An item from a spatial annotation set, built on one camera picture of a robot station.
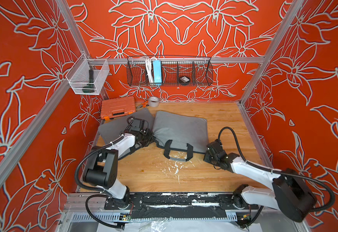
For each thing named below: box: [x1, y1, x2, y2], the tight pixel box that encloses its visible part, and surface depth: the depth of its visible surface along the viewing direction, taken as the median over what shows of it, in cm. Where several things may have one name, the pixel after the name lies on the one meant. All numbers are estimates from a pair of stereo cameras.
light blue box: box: [152, 59, 163, 84], surface depth 91 cm
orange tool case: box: [100, 96, 137, 121], surface depth 113 cm
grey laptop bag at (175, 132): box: [152, 110, 209, 162], surface depth 92 cm
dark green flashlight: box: [82, 69, 96, 93], surface depth 82 cm
